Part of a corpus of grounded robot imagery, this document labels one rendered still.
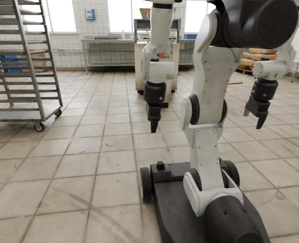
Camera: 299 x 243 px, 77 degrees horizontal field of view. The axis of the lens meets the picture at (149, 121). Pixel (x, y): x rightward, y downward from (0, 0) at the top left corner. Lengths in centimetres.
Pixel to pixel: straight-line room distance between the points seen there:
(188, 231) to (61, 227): 66
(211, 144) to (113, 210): 67
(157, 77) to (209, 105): 26
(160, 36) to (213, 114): 39
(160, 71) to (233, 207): 55
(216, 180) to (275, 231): 48
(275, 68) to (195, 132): 40
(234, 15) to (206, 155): 56
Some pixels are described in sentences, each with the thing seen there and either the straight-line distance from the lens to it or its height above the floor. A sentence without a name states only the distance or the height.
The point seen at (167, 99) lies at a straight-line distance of 263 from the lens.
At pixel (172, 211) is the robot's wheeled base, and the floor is 17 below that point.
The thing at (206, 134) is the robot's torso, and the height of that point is 50.
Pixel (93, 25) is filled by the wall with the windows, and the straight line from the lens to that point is 629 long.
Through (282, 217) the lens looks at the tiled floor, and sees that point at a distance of 138.
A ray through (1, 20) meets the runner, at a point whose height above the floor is 105.
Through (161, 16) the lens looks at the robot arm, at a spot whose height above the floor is 97.
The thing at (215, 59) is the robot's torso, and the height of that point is 84.
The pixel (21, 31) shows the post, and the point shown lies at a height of 96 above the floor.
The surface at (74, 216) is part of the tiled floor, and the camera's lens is 124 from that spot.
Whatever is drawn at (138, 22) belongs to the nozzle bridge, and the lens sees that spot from 328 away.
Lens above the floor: 91
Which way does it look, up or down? 24 degrees down
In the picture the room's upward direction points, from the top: straight up
